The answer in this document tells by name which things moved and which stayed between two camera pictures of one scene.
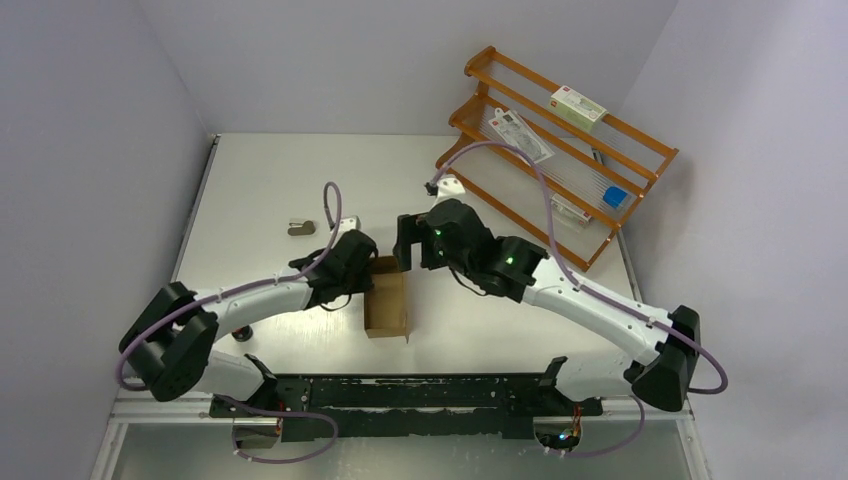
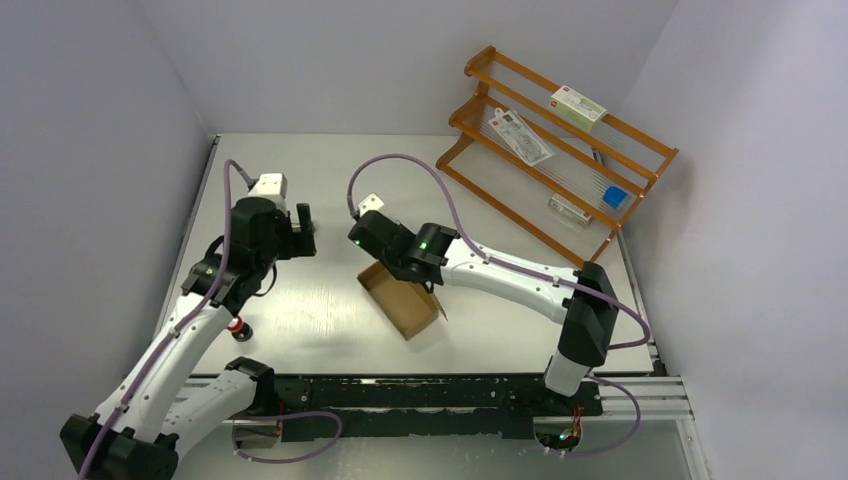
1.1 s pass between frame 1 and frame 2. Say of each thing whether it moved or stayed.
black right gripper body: moved
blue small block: stayed
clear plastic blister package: stayed
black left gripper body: moved
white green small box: stayed
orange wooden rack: stayed
